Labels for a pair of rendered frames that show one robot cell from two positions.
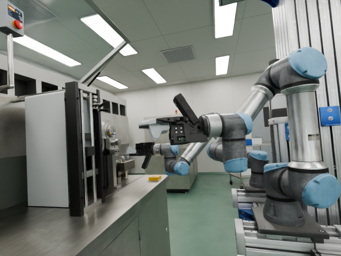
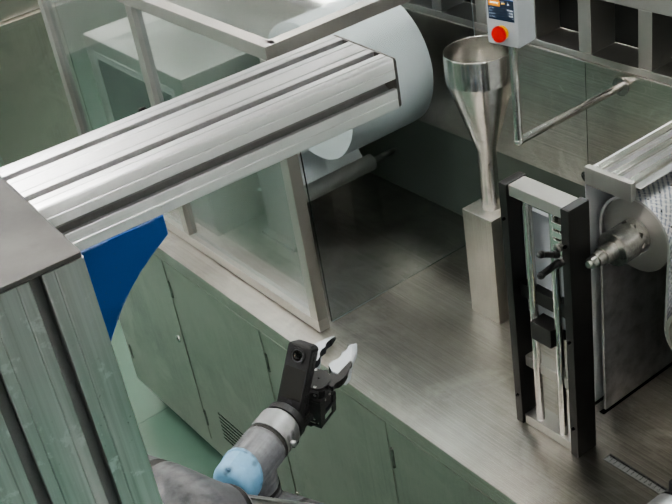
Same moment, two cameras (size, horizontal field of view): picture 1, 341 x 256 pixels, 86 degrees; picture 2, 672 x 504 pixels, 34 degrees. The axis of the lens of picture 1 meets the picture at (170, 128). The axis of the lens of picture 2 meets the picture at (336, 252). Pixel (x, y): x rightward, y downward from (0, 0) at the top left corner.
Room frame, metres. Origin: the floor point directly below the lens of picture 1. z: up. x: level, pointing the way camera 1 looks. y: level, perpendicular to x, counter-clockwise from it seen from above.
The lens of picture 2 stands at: (1.64, -1.01, 2.37)
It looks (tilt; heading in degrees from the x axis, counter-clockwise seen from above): 32 degrees down; 134
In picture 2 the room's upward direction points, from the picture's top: 10 degrees counter-clockwise
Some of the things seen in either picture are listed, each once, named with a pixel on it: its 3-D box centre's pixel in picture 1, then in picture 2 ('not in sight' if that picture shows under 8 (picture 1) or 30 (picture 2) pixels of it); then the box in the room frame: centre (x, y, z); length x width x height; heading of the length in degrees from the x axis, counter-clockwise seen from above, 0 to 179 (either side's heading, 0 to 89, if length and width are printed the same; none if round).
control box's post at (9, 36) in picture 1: (10, 59); (515, 92); (0.65, 0.57, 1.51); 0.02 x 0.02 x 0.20
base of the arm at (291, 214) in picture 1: (282, 205); not in sight; (0.79, -0.45, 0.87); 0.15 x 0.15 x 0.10
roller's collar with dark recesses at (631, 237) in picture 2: not in sight; (624, 242); (0.93, 0.43, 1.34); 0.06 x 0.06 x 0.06; 76
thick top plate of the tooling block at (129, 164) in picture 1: (105, 165); not in sight; (1.39, 0.51, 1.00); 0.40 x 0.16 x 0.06; 76
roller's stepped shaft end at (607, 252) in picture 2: not in sight; (600, 257); (0.91, 0.38, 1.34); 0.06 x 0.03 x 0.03; 76
